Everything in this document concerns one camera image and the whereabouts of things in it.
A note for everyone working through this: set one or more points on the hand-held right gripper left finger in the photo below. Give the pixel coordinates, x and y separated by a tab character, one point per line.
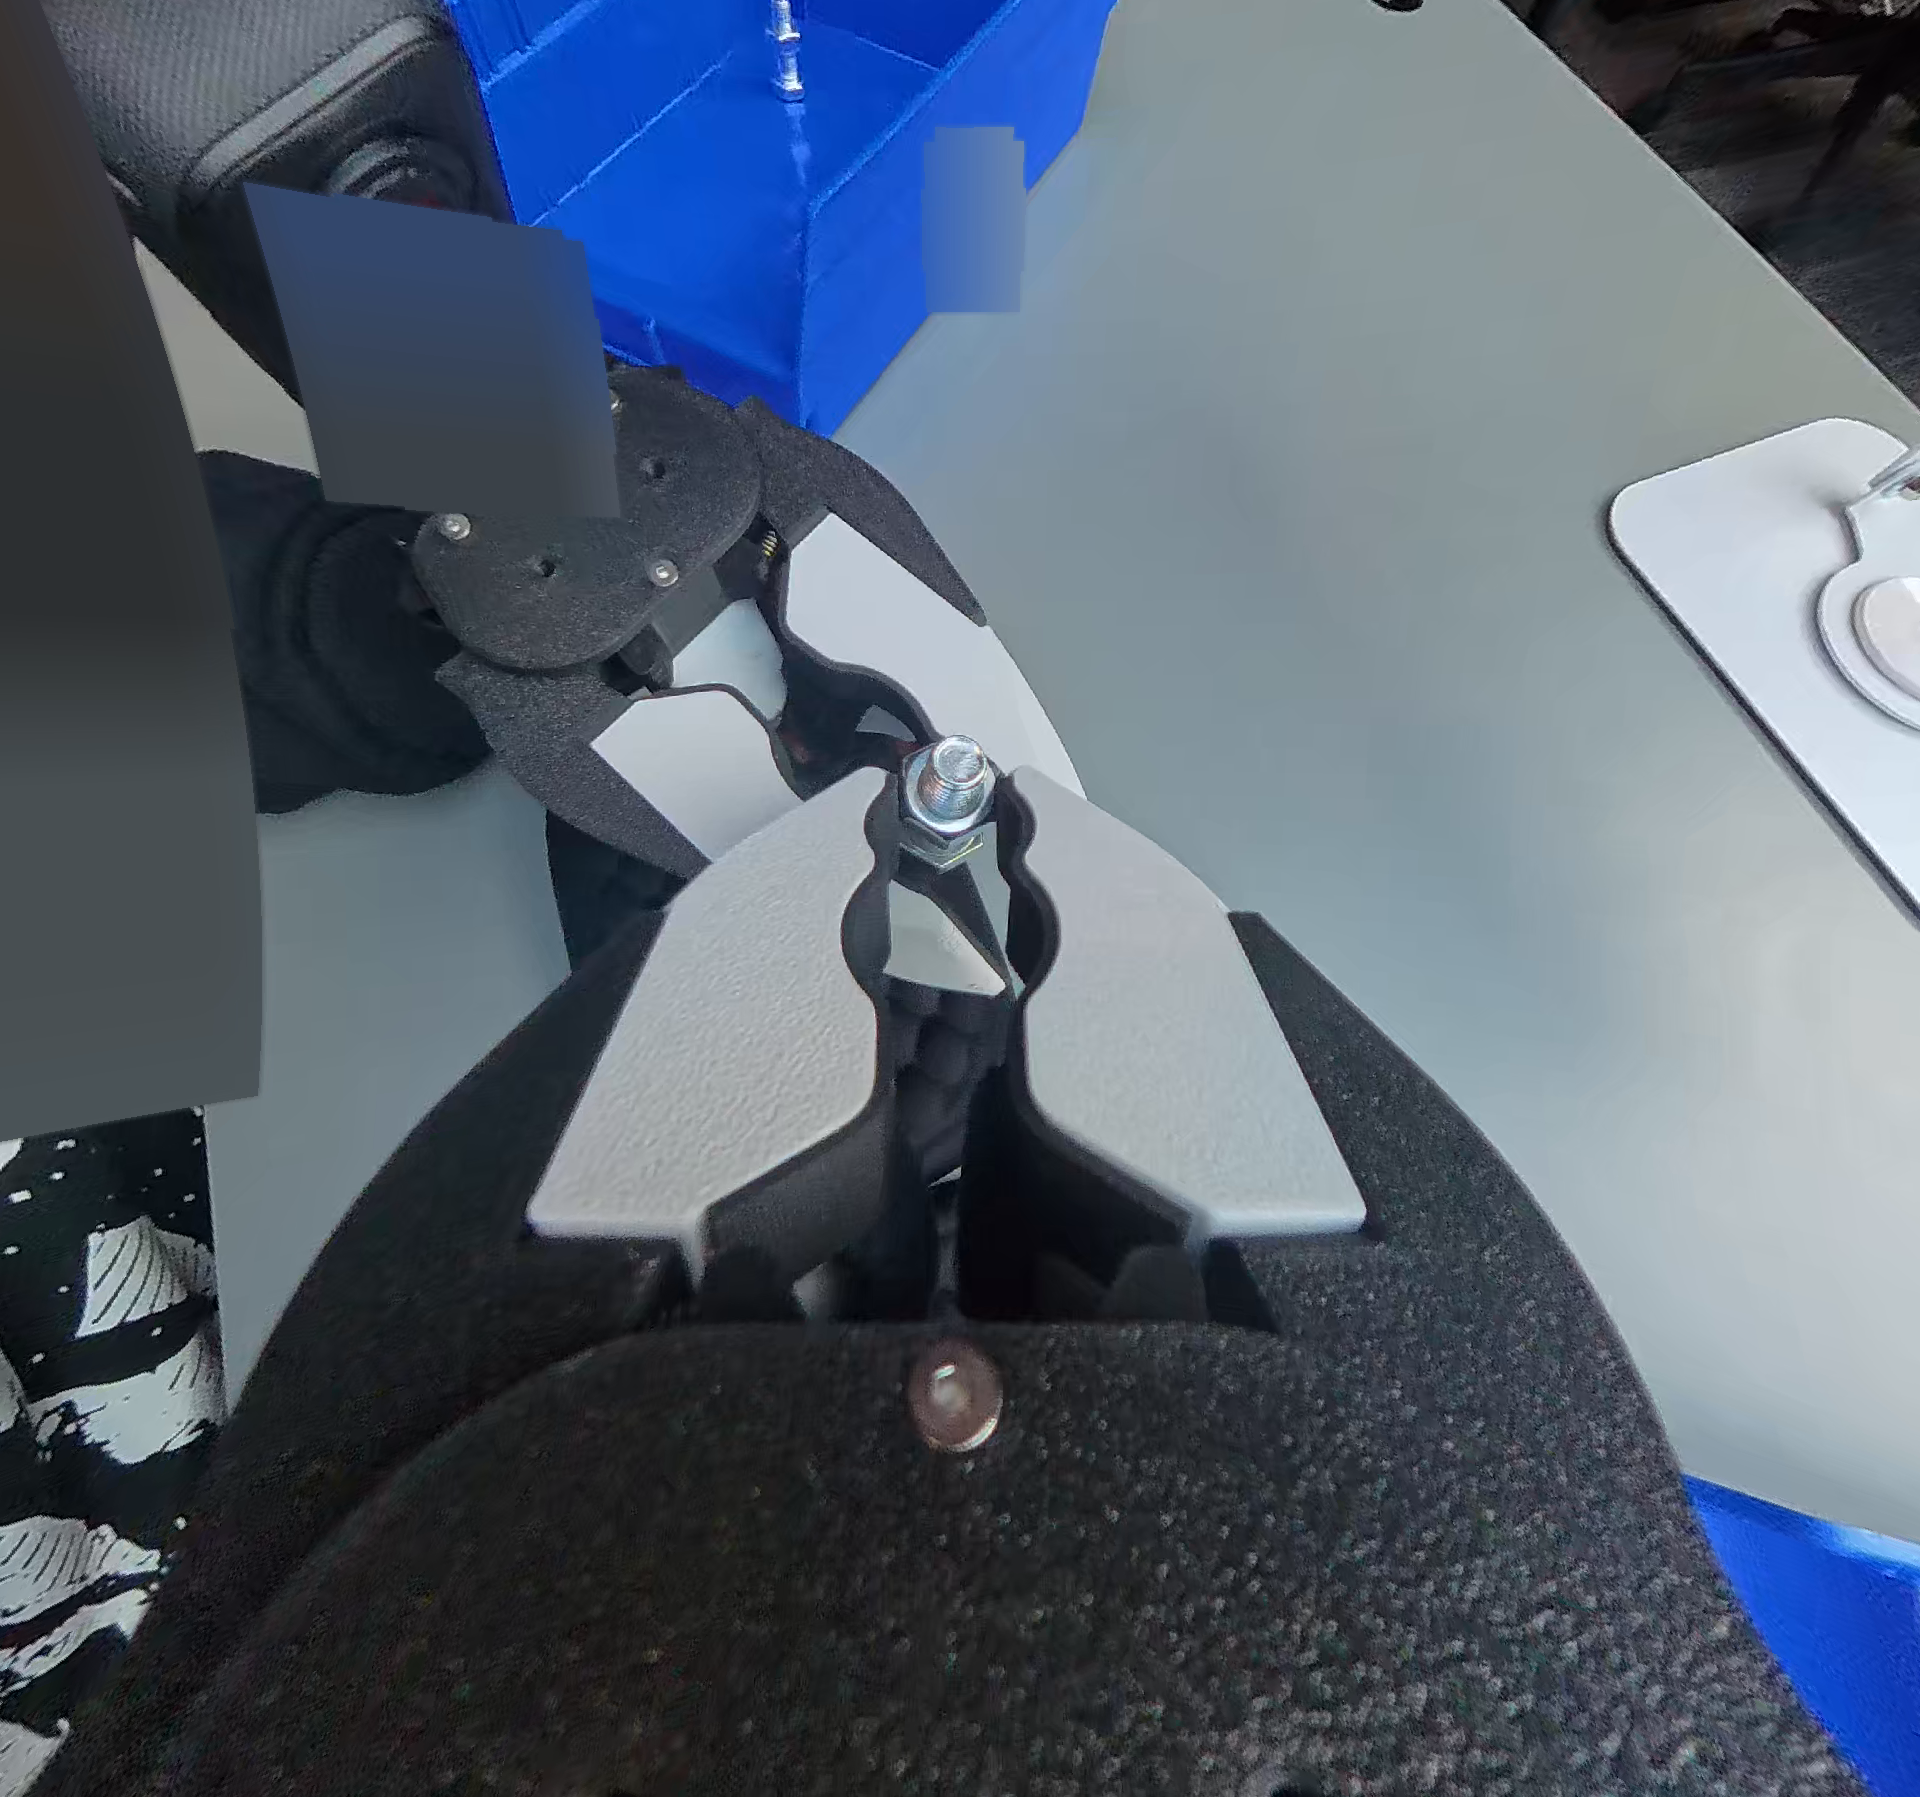
720	1047

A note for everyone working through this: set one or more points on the silver hex bolt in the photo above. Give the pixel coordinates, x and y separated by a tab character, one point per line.
787	65
957	762

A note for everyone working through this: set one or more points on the white monitor stand base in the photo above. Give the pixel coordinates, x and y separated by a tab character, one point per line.
1695	553

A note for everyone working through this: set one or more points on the person's left hand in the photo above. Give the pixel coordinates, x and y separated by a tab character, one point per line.
345	656

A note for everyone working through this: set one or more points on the blue plastic bin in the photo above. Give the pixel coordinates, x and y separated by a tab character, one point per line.
1831	1632
675	223

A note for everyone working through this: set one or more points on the black white printed clothing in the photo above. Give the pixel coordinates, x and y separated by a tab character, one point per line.
104	1301

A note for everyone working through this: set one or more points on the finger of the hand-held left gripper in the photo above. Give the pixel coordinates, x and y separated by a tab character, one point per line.
690	777
961	673

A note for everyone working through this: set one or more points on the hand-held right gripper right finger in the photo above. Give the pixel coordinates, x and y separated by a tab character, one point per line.
1170	1062

